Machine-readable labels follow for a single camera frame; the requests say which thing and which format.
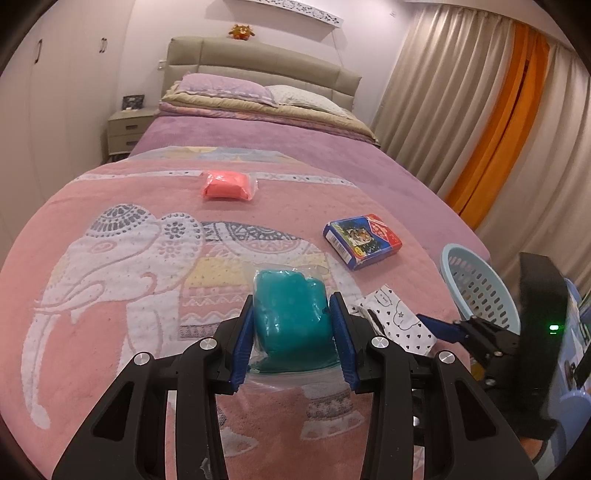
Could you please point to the beige nightstand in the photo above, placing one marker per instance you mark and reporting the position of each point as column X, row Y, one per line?
column 125, row 128

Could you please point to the purple pillow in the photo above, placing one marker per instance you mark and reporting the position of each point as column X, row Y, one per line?
column 217, row 86

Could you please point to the beige curtain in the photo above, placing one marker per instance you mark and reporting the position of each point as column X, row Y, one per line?
column 441, row 94

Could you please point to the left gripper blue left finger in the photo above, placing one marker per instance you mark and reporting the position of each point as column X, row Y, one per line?
column 212, row 366

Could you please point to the white patterned pillow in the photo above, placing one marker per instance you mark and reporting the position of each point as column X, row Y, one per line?
column 286, row 95

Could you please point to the pink elephant blanket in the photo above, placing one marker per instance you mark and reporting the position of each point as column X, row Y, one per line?
column 131, row 258

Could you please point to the teal clay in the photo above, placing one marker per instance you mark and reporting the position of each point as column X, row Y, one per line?
column 291, row 322

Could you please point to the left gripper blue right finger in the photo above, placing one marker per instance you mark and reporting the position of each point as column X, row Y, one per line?
column 414, row 400

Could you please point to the small picture frame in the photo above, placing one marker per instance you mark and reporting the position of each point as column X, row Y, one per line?
column 132, row 102

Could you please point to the yellow plush toy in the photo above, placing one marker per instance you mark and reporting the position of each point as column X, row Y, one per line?
column 241, row 32

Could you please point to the orange curtain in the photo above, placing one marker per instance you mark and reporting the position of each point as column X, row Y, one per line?
column 507, row 131

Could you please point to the purple bedspread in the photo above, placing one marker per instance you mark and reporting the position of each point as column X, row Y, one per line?
column 433, row 223

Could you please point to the light blue plastic basket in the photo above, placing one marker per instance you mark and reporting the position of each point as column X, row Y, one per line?
column 477, row 289

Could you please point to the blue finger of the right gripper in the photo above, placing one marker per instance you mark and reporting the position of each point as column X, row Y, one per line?
column 448, row 332

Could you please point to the white wardrobe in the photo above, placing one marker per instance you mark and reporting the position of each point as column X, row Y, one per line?
column 57, row 93

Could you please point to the red blue playing card box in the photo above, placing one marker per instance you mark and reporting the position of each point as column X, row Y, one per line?
column 362, row 240

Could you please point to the pink clay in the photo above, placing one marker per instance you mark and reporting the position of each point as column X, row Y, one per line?
column 229, row 185

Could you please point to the beige padded headboard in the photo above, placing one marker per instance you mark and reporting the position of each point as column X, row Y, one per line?
column 261, row 63

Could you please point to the white carved wall shelf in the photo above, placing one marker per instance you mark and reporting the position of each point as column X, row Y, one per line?
column 304, row 9

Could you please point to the white patterned paper wrapper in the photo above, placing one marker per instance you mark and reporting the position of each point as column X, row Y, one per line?
column 394, row 320

